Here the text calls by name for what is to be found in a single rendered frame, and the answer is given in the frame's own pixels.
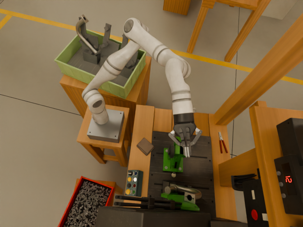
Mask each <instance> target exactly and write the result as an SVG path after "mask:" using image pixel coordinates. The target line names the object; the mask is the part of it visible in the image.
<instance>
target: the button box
mask: <svg viewBox="0 0 303 227"><path fill-rule="evenodd" d="M130 171H131V172H132V175H131V176H130V175H129V174H128V176H127V179H128V178H129V177H130V178H131V181H130V182H129V181H128V180H127V184H128V183H130V185H131V186H130V187H129V188H128V187H127V186H126V190H127V189H130V194H128V195H127V194H126V193H125V196H134V197H141V192H142V179H143V171H140V170H128V172H130ZM135 172H137V175H135ZM134 178H136V179H137V180H136V181H134ZM127 184H126V185H127ZM134 184H136V187H133V185H134ZM133 190H135V194H133Z"/></svg>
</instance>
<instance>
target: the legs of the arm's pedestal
mask: <svg viewBox="0 0 303 227"><path fill-rule="evenodd" d="M131 142H132V137H131V127H130V117H128V121H127V126H126V130H125V135H124V143H123V145H122V149H117V148H111V147H104V146H98V145H90V144H84V143H80V144H81V145H82V146H83V147H84V148H85V149H86V150H87V151H88V152H89V153H90V154H91V155H92V156H93V157H94V158H95V159H96V160H97V161H98V162H99V163H102V164H106V161H107V160H109V161H115V162H119V164H120V165H121V167H127V165H128V159H127V150H128V146H131ZM105 148H106V149H112V150H113V151H114V153H115V155H116V156H111V155H105V154H104V150H105Z"/></svg>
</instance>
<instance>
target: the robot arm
mask: <svg viewBox="0 0 303 227"><path fill-rule="evenodd" d="M123 32H124V35H125V36H126V37H127V38H128V39H130V41H129V43H128V44H127V45H126V46H125V47H124V48H122V49H120V50H119V51H116V52H115V53H113V54H111V55H110V56H109V57H108V58H107V59H106V61H105V62H104V64H103V65H102V67H101V69H100V70H99V72H98V73H97V75H96V76H95V77H94V78H93V80H92V81H91V82H90V83H89V84H88V86H87V87H86V88H85V89H84V91H83V93H82V98H83V99H84V101H85V102H86V103H87V105H88V107H89V109H90V111H91V113H92V118H93V120H94V122H97V123H98V124H101V125H102V124H105V123H107V122H108V120H109V116H108V113H107V110H106V107H105V101H104V98H103V96H102V95H101V94H100V93H99V91H98V89H99V87H100V86H101V85H102V84H103V83H104V82H108V81H111V80H113V79H115V78H117V77H118V75H119V74H120V73H121V71H122V70H123V68H124V67H125V65H126V64H127V62H128V61H129V60H130V59H131V58H132V56H133V55H134V54H135V53H136V52H137V51H138V49H139V48H140V47H142V48H143V49H144V50H145V51H146V52H147V53H148V54H149V55H150V56H151V57H152V58H153V59H154V60H155V61H156V62H157V63H158V64H160V65H161V66H163V67H165V74H166V78H167V81H168V84H169V86H170V89H171V95H172V110H173V119H174V127H173V131H172V132H171V133H169V134H168V135H169V137H170V138H171V139H172V140H173V141H174V142H175V143H176V144H177V145H178V146H182V147H183V152H184V156H186V158H188V157H190V155H191V146H192V145H194V144H195V143H196V142H197V140H198V139H199V137H200V135H201V134H202V130H199V129H198V128H197V126H196V125H195V122H194V115H193V113H196V109H195V108H193V105H192V101H191V94H190V88H189V85H188V84H186V83H185V81H184V79H186V78H187V77H188V76H189V75H190V73H191V67H190V65H189V63H188V62H187V61H185V60H184V59H183V58H181V57H179V56H178V55H176V54H175V53H173V52H172V51H171V50H170V49H169V48H168V47H167V46H165V45H164V44H163V43H161V42H160V41H159V40H157V39H156V38H154V37H153V36H152V35H150V34H149V28H148V27H147V26H146V25H145V24H143V23H142V22H141V21H139V20H138V19H136V18H129V19H128V20H127V21H126V22H125V23H124V26H123ZM194 131H196V136H195V138H194V140H193V141H192V142H191V136H192V135H193V133H194ZM175 133H176V134H177V135H178V136H179V137H180V138H181V142H180V141H179V140H178V139H177V138H176V136H175ZM185 137H187V143H186V140H185Z"/></svg>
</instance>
